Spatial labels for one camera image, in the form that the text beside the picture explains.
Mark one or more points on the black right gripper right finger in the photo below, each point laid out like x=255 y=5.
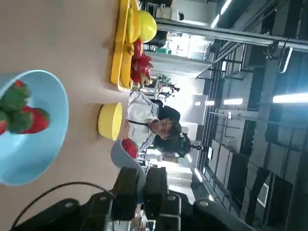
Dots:
x=156 y=192

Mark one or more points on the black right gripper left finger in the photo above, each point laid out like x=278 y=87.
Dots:
x=125 y=192

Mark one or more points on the light blue spoon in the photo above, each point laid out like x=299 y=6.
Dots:
x=120 y=158

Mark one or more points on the red strawberry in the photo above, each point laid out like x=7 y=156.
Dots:
x=2 y=125
x=36 y=121
x=130 y=148
x=14 y=96

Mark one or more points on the yellow bowl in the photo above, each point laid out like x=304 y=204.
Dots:
x=108 y=120

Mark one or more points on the blue bowl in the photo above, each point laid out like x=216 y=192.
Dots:
x=36 y=156

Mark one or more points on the person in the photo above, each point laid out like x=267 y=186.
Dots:
x=142 y=115

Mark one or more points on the black office chair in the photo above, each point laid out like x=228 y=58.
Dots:
x=172 y=111

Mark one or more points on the yellow banana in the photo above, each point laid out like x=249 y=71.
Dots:
x=126 y=69

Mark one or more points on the red dragon fruit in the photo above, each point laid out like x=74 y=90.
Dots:
x=142 y=67

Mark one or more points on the red apple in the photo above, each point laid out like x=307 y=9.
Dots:
x=137 y=49

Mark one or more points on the yellow tray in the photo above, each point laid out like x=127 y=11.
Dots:
x=118 y=48

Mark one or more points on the yellow-green apple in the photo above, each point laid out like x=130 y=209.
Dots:
x=148 y=25

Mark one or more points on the yellow star fruit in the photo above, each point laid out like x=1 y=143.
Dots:
x=133 y=24

